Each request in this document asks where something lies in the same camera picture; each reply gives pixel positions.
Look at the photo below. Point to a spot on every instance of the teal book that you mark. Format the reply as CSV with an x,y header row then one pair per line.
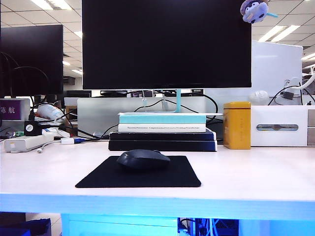
x,y
162,119

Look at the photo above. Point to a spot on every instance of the white printed bottle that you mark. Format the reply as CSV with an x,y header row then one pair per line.
x,y
50,111

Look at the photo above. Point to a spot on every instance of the purple plush toy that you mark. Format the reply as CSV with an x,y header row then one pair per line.
x,y
253,12

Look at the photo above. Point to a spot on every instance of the black mouse pad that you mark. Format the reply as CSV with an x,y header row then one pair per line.
x,y
147,179

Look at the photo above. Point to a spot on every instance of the green circuit board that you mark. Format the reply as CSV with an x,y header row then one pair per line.
x,y
16,134

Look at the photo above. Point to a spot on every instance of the teal monitor stand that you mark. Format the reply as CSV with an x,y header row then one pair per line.
x,y
179,100

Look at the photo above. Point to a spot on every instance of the large black computer monitor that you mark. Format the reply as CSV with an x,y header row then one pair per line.
x,y
167,44

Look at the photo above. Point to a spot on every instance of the white partition board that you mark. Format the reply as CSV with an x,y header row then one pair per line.
x,y
275,66

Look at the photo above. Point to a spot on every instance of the yellow tin box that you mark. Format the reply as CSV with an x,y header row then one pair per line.
x,y
237,125

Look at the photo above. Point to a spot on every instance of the silver metal clamp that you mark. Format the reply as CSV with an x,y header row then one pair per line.
x,y
98,134

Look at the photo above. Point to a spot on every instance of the white book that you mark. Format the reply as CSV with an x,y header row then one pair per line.
x,y
162,127

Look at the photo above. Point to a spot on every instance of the white power strip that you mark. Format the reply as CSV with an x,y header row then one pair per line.
x,y
24,143

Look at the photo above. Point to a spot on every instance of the small black computer monitor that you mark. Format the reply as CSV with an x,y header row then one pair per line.
x,y
32,61

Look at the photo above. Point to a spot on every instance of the grey drawer unit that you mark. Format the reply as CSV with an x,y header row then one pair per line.
x,y
311,118

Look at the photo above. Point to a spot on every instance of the black flat box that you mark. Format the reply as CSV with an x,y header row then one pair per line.
x,y
184,145
160,136

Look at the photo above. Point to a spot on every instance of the white clip lamp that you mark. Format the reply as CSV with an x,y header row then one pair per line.
x,y
294,81

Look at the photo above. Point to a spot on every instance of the white tissue box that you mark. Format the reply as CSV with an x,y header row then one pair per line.
x,y
278,115

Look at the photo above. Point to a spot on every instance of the purple name sign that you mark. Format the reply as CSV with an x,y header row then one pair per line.
x,y
9,109

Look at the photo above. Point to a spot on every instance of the white flat box blue print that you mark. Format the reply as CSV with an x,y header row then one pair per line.
x,y
62,133

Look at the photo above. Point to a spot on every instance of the white round ornament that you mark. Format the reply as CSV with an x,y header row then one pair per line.
x,y
259,96

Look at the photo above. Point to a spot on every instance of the black power adapter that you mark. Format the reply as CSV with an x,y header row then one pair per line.
x,y
33,127

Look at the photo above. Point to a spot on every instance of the white video adapter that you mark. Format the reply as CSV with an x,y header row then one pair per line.
x,y
67,141

